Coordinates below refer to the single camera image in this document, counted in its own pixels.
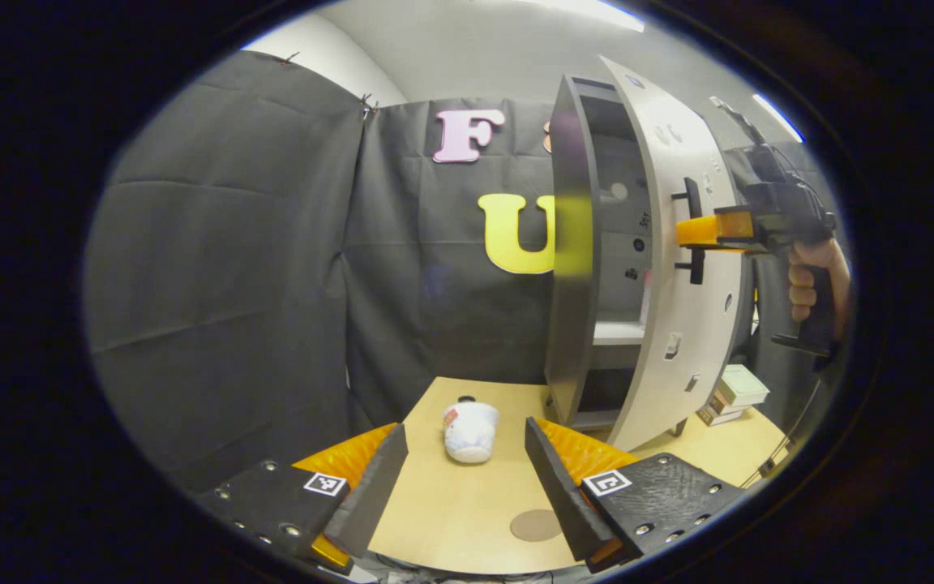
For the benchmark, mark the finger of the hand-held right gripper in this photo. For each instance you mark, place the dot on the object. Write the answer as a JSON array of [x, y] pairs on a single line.
[[698, 231]]

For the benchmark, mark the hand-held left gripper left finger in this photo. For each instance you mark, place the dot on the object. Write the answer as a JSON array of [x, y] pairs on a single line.
[[370, 495]]

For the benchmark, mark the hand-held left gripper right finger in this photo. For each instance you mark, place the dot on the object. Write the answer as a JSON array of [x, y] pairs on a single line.
[[564, 495]]

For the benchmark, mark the round brown coaster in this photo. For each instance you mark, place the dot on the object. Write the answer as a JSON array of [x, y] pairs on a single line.
[[533, 526]]

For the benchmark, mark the grey cabinet door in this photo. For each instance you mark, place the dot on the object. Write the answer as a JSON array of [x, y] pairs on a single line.
[[706, 324]]

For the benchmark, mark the dark grey cabinet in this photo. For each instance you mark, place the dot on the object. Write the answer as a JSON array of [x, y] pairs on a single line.
[[568, 324]]

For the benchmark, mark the white cabinet shelf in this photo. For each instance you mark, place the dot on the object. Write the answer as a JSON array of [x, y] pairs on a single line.
[[619, 332]]

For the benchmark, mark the white green-bordered book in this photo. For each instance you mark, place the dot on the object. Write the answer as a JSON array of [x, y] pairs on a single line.
[[743, 385]]

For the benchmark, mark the brown book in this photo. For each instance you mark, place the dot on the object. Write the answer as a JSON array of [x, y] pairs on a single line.
[[726, 405], [714, 418]]

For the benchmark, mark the large ceiling light panel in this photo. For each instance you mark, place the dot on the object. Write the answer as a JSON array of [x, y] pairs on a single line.
[[597, 12]]

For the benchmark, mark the black backdrop cloth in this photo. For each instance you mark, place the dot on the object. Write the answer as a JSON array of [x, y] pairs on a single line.
[[232, 284]]

